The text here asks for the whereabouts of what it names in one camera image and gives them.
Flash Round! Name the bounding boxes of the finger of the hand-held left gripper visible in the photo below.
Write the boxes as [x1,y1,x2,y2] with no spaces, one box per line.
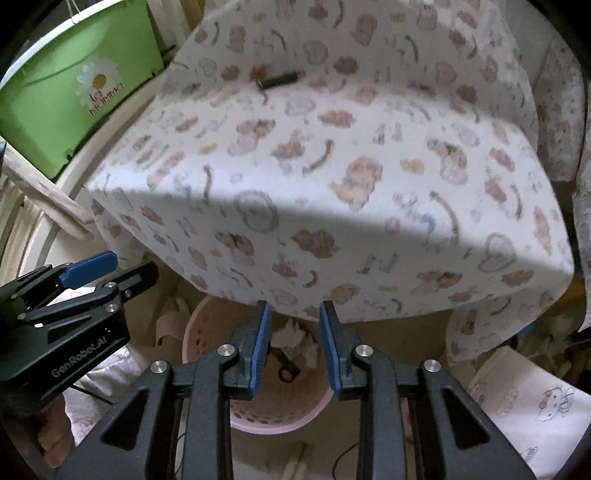
[17,262,160,325]
[0,250,119,306]

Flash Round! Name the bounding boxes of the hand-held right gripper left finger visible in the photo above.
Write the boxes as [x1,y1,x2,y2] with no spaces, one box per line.
[58,300,273,480]

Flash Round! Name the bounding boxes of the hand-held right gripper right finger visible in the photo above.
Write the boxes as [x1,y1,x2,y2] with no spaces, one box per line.
[320,300,537,480]

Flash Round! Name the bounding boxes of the twisted white tissue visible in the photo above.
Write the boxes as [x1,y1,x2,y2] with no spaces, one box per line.
[295,340,320,371]

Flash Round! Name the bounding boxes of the black plastic bar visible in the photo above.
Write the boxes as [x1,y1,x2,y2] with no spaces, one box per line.
[272,347,302,373]

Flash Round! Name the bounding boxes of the pink perforated basket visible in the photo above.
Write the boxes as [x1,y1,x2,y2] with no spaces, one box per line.
[182,294,334,434]

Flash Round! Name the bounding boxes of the person's left hand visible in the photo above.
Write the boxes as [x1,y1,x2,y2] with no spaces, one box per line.
[36,396,78,470]

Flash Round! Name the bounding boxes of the pink printed fabric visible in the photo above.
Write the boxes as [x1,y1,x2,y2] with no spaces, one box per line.
[59,344,141,441]

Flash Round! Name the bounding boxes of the green plastic box with daisy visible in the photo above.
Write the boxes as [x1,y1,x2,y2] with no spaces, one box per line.
[0,0,168,184]

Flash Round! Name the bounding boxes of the bear printed white cloth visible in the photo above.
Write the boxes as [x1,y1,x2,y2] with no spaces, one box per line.
[85,0,576,366]

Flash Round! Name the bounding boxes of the white cat printed cloth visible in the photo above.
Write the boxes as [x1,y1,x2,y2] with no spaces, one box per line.
[465,345,591,480]

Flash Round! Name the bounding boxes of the brown cylinder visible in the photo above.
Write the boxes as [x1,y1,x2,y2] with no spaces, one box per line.
[259,71,302,89]

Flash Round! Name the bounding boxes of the floral printed cloth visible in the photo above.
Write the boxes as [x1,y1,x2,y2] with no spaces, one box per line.
[534,36,591,333]

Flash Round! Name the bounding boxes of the cream curved frame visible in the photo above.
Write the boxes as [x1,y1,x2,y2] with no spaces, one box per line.
[0,104,163,280]

